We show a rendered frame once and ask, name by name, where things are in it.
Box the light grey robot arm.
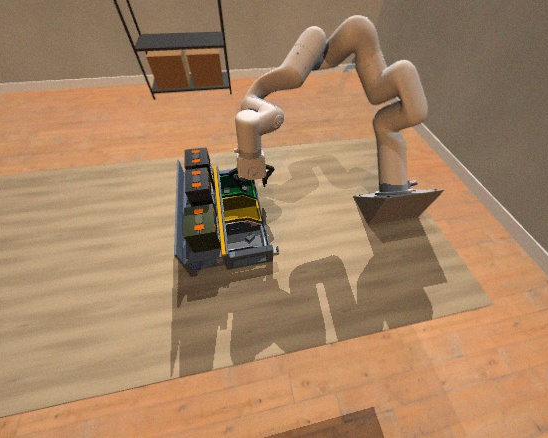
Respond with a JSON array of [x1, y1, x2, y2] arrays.
[[234, 15, 428, 195]]

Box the grey open bin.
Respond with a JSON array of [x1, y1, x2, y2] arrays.
[[225, 220, 266, 252]]

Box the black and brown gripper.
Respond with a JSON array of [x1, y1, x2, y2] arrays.
[[228, 150, 274, 191]]

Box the grey metal rack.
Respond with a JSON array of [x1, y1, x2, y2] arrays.
[[174, 159, 279, 277]]

